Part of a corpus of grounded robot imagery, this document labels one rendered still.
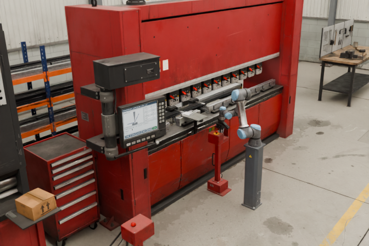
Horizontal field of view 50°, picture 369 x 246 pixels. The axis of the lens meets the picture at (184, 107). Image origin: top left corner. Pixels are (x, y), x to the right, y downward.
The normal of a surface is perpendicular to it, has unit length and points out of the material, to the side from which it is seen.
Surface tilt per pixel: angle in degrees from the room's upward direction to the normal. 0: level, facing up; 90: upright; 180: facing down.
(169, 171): 90
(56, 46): 90
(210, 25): 90
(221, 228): 0
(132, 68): 90
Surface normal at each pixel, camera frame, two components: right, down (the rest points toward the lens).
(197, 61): 0.75, 0.21
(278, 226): -0.01, -0.94
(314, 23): -0.65, 0.26
